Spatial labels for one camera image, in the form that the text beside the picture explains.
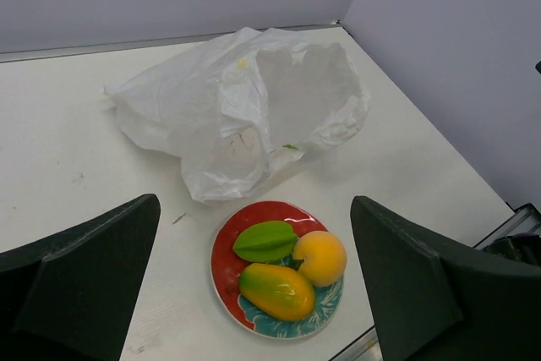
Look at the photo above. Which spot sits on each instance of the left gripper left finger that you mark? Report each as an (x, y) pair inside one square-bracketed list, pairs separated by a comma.
[(71, 295)]

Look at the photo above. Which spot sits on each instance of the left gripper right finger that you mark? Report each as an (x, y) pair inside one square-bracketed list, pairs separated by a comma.
[(433, 298)]

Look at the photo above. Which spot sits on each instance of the yellow fake fruit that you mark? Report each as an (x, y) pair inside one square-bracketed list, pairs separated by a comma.
[(323, 257)]

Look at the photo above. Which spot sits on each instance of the yellow green fake mango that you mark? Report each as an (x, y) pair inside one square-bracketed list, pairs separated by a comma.
[(281, 292)]

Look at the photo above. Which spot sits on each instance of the green fake fruit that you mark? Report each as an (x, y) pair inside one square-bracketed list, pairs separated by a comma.
[(265, 242)]

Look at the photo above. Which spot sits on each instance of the white plastic bag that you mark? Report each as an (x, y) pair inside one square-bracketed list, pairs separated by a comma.
[(241, 108)]

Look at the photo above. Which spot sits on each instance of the red plate blue flower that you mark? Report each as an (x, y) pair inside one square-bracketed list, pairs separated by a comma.
[(226, 268)]

